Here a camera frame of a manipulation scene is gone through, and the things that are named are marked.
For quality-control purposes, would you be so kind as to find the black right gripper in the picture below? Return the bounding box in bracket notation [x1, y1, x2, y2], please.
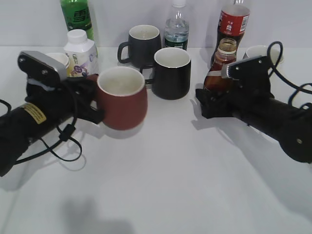
[195, 70, 274, 120]

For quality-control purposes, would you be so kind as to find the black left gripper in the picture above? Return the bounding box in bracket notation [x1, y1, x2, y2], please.
[25, 79, 104, 124]

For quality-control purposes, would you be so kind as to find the red ceramic mug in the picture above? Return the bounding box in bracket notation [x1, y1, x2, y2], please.
[87, 66, 148, 131]

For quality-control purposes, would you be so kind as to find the brown tea glass bottle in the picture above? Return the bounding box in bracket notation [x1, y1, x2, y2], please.
[203, 38, 237, 92]

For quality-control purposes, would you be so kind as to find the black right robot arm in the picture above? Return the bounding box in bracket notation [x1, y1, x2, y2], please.
[195, 72, 312, 163]

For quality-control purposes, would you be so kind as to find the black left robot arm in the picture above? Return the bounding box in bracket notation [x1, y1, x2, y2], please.
[0, 79, 104, 176]

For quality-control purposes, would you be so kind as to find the yellow paper cup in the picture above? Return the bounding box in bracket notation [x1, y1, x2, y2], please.
[46, 53, 69, 69]

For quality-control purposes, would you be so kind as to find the white paper cup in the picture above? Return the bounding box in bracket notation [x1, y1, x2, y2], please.
[243, 45, 280, 64]

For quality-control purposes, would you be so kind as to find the white yogurt bottle purple label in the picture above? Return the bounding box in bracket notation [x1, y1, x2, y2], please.
[64, 29, 99, 77]

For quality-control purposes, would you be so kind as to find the black ceramic mug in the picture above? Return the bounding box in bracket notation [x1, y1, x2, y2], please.
[139, 47, 191, 100]

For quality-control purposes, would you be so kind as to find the green soda bottle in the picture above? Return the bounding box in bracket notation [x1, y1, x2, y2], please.
[59, 0, 94, 40]

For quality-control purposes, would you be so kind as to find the cola bottle red label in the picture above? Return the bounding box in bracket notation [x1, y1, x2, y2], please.
[210, 0, 250, 66]

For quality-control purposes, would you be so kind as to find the dark grey ceramic mug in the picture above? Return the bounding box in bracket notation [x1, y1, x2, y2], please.
[117, 25, 162, 68]

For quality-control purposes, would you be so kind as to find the clear water bottle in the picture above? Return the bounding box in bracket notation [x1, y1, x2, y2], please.
[164, 0, 189, 50]

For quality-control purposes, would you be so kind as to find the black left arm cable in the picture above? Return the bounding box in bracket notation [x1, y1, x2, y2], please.
[0, 82, 82, 165]

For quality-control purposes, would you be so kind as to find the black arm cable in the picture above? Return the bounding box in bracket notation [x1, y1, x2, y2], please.
[0, 82, 82, 165]
[266, 41, 312, 112]

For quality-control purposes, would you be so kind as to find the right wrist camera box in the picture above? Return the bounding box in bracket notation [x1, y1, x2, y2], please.
[220, 56, 270, 80]

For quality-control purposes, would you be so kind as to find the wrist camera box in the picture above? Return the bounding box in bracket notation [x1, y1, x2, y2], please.
[220, 56, 270, 80]
[18, 51, 67, 88]

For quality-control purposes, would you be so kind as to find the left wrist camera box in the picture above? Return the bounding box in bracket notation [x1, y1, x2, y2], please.
[18, 51, 67, 88]

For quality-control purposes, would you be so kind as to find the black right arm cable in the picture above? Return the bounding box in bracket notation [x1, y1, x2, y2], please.
[266, 41, 312, 112]

